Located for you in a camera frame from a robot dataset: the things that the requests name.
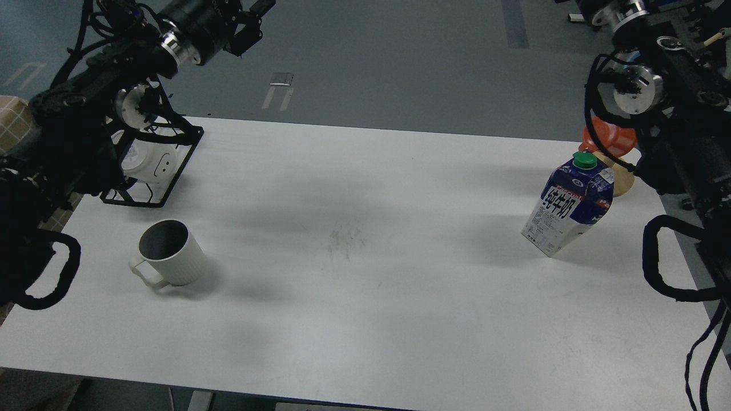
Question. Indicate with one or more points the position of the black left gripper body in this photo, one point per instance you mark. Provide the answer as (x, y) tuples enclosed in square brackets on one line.
[(197, 30)]

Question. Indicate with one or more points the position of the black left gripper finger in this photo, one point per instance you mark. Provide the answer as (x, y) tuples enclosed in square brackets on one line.
[(261, 7)]

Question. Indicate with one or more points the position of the white ribbed mug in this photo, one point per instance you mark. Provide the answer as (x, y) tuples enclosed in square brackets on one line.
[(168, 254)]

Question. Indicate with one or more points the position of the blue white milk carton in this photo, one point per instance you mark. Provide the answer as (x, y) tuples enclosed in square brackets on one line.
[(575, 197)]

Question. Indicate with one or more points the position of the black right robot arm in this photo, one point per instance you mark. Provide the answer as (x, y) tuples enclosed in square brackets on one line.
[(658, 106)]

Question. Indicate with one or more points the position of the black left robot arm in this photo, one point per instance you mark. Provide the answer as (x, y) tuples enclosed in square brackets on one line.
[(100, 102)]

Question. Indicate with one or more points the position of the white cup on rack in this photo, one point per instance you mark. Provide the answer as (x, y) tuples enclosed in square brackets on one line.
[(150, 163)]

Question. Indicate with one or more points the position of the orange plastic cup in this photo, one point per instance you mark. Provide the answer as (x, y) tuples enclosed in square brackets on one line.
[(619, 141)]

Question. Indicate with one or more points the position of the wooden cup stand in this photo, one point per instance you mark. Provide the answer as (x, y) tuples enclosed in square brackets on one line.
[(623, 179)]

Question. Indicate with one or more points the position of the checkered beige cloth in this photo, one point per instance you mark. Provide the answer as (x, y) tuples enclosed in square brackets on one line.
[(16, 123)]

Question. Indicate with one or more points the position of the black wire cup rack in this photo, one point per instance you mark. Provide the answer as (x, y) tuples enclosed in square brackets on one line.
[(143, 111)]

